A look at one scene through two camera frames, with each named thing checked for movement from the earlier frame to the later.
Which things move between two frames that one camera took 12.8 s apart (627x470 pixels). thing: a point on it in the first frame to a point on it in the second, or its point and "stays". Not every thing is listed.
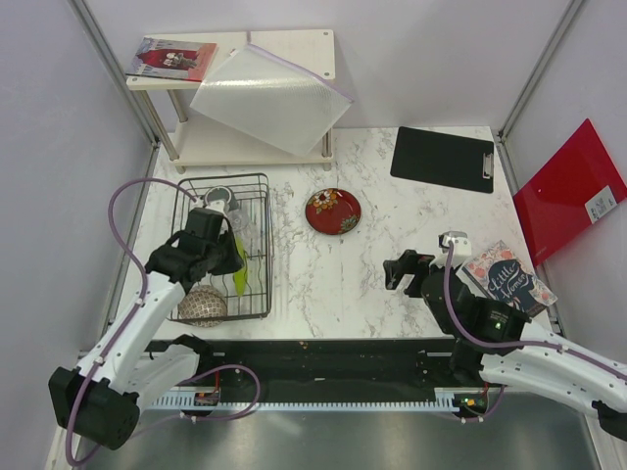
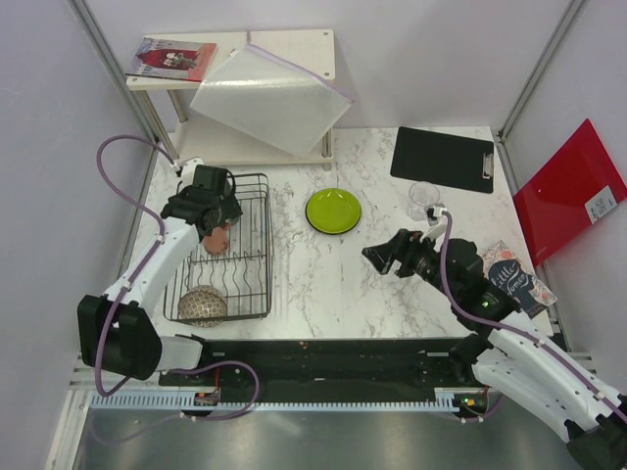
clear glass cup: (238, 219) to (421, 195)
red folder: (575, 187) stays
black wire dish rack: (246, 199) stays
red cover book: (172, 59) stays
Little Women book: (503, 274) stays
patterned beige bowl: (204, 305) stays
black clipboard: (444, 159) stays
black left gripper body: (222, 255) to (228, 208)
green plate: (240, 277) to (333, 211)
